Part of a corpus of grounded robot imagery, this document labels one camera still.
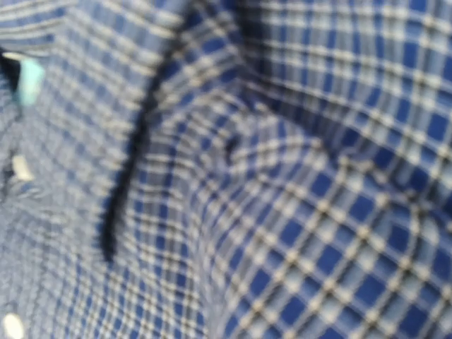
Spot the blue checked long sleeve shirt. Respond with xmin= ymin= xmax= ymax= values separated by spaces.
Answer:
xmin=1 ymin=1 xmax=451 ymax=338

